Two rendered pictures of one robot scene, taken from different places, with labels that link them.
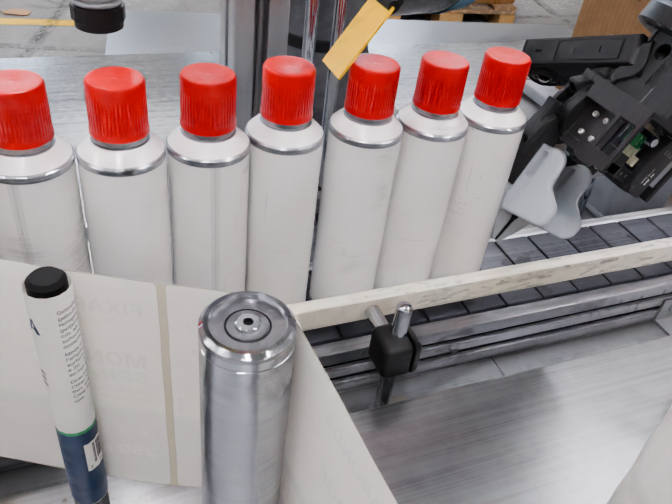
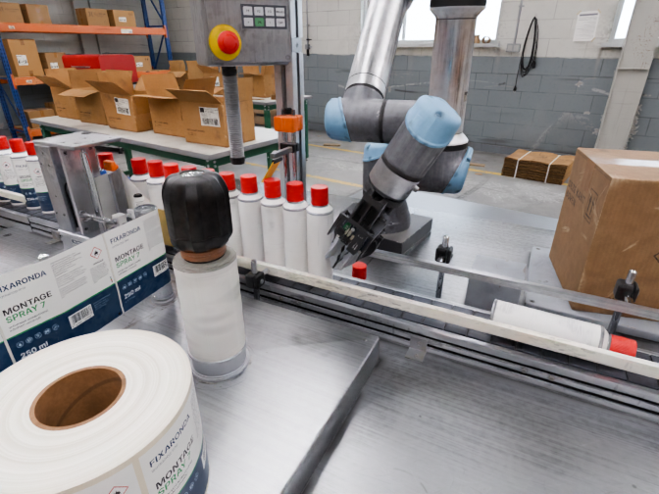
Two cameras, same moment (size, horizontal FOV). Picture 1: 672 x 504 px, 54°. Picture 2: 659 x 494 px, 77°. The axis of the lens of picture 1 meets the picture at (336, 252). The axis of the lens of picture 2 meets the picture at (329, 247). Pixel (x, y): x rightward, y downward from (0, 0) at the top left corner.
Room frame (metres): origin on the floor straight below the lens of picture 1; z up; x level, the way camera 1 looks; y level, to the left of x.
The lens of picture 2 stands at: (0.03, -0.70, 1.32)
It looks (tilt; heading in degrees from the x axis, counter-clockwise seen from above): 26 degrees down; 53
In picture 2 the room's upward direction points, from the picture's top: straight up
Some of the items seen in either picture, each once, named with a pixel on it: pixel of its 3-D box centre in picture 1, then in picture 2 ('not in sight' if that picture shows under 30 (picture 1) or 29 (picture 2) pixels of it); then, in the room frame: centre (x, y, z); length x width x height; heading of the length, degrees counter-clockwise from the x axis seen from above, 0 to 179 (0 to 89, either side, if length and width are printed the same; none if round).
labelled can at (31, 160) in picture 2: not in sight; (42, 177); (0.07, 0.70, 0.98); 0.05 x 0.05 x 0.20
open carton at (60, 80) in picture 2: not in sight; (76, 93); (0.55, 3.48, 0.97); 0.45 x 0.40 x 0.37; 20
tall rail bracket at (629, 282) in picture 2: not in sight; (620, 319); (0.75, -0.54, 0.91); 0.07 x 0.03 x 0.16; 26
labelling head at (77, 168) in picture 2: not in sight; (95, 197); (0.14, 0.33, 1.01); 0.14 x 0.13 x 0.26; 116
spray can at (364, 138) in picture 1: (355, 195); (275, 227); (0.41, -0.01, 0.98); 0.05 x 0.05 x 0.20
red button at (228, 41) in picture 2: not in sight; (228, 42); (0.38, 0.07, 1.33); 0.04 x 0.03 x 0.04; 171
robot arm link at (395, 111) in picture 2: not in sight; (419, 123); (0.60, -0.21, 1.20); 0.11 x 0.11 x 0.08; 34
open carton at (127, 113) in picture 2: not in sight; (132, 100); (0.79, 2.63, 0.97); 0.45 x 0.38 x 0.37; 21
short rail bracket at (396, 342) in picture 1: (392, 363); (256, 286); (0.34, -0.05, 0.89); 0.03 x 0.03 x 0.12; 26
